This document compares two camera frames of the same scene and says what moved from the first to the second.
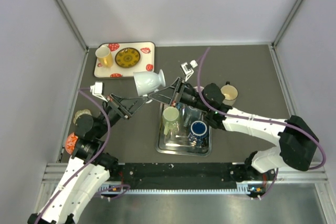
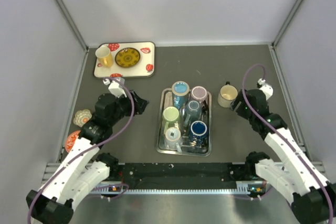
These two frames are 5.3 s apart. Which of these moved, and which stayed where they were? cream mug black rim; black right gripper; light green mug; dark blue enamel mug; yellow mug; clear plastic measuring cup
Moved: clear plastic measuring cup; black right gripper
Stayed: light green mug; yellow mug; cream mug black rim; dark blue enamel mug
